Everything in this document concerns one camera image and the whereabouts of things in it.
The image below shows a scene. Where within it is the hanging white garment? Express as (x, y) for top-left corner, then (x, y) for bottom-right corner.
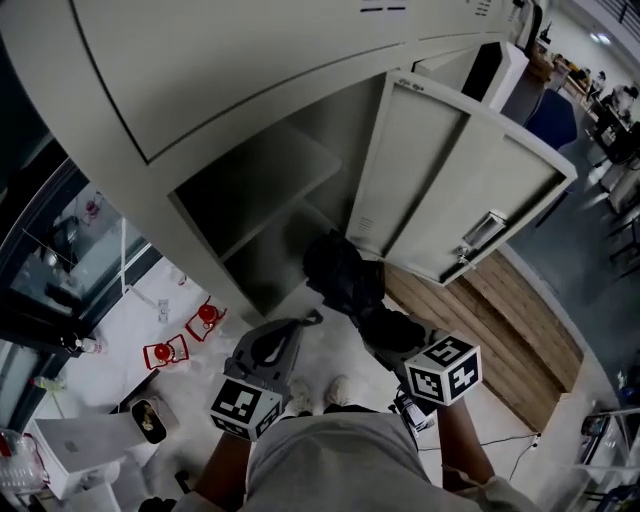
(514, 0), (544, 51)

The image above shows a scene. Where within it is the person's white right shoe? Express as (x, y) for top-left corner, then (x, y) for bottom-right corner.
(324, 375), (354, 407)

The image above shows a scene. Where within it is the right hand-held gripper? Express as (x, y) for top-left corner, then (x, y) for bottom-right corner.
(372, 327), (482, 407)

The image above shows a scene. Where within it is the black office chair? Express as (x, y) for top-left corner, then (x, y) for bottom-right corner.
(139, 469), (191, 512)

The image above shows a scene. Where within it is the blue chair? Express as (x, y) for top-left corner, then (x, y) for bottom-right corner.
(524, 88), (579, 149)

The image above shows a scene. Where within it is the open grey locker door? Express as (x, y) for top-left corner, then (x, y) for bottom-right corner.
(344, 69), (579, 287)

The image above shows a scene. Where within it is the white cardboard box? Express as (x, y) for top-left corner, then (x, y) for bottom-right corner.
(32, 412), (131, 501)

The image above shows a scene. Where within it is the clear bottle with green liquid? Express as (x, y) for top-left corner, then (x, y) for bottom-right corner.
(29, 374), (69, 394)

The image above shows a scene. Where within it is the black floor cable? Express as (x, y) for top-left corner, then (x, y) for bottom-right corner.
(414, 432), (544, 481)

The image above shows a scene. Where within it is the wooden step platform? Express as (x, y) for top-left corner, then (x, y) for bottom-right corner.
(384, 249), (584, 434)

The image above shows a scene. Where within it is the person's left forearm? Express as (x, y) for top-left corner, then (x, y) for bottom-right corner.
(192, 432), (251, 496)

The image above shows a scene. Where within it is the clear plastic bag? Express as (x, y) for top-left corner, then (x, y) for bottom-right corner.
(0, 427), (51, 496)

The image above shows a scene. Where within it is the grey metal locker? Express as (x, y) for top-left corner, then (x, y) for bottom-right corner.
(0, 0), (579, 321)

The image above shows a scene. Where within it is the black bag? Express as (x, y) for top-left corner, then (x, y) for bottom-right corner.
(302, 228), (426, 361)

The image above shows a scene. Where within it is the person's white left shoe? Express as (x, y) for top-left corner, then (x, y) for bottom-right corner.
(287, 379), (314, 416)

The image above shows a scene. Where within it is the small white bottle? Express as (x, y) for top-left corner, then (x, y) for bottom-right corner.
(74, 337), (109, 356)

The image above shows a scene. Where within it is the person's light grey shirt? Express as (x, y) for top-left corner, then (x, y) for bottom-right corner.
(172, 404), (546, 512)

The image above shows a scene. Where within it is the person's right forearm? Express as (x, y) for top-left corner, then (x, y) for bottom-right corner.
(434, 397), (496, 486)

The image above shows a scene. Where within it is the metal frame trolley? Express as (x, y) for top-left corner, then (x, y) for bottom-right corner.
(579, 407), (640, 506)

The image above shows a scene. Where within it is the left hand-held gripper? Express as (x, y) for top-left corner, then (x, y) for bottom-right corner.
(209, 309), (324, 442)

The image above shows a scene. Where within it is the person's white shoe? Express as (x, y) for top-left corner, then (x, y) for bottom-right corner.
(324, 375), (354, 407)
(287, 379), (314, 416)

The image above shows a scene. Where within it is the red caged lantern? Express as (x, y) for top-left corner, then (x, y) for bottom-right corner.
(143, 333), (190, 371)
(184, 304), (226, 344)

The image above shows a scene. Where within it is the small black screen device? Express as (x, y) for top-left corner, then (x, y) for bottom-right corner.
(392, 389), (436, 435)

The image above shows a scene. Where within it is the black framed window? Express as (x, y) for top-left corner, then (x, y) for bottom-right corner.
(0, 134), (166, 351)

